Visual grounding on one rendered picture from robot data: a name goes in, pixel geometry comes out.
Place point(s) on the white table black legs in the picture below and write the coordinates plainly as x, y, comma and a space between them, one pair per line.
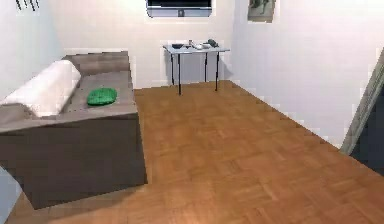
195, 50

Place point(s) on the white small dish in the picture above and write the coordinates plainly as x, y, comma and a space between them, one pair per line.
199, 46

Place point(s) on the small grey bottle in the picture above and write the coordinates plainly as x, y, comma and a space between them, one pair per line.
190, 42

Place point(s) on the dark green small object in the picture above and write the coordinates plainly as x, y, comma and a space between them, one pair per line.
212, 43

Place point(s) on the green round cushion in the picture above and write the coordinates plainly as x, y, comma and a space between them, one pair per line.
101, 96

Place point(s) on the brown grey sofa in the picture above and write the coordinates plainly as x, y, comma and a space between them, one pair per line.
83, 156

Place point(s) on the white sofa back cushion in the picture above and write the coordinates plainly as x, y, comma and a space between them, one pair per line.
46, 90

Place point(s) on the grey room door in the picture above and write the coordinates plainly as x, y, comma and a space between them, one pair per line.
365, 110

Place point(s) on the black wall television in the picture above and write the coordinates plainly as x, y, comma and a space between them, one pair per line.
179, 6

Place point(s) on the framed wall picture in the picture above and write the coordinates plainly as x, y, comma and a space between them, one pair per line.
261, 10

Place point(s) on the black wall hooks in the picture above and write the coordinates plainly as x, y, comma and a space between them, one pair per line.
28, 4

